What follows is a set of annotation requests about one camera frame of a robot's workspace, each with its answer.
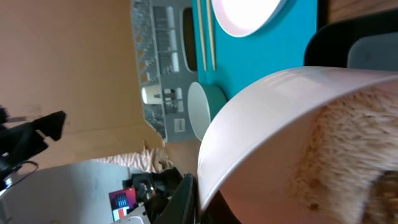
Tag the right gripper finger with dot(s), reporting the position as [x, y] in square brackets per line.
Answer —
[181, 209]

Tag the black tray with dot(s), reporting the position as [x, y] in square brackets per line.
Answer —
[330, 46]

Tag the large white plate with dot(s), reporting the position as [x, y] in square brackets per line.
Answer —
[241, 18]

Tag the grey metal bowl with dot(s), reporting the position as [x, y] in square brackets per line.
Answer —
[204, 103]

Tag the cardboard wall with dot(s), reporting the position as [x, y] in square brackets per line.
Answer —
[77, 57]

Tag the white cup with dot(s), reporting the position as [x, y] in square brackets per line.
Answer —
[151, 95]

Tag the teal plastic tray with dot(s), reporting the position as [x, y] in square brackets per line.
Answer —
[241, 61]

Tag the wooden chopstick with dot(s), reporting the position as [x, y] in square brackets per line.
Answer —
[211, 33]
[202, 37]

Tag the grey plastic dish rack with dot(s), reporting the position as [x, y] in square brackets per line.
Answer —
[164, 39]

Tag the small white bowl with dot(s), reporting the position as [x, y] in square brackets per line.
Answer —
[249, 151]

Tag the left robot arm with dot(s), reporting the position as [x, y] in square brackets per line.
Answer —
[22, 142]

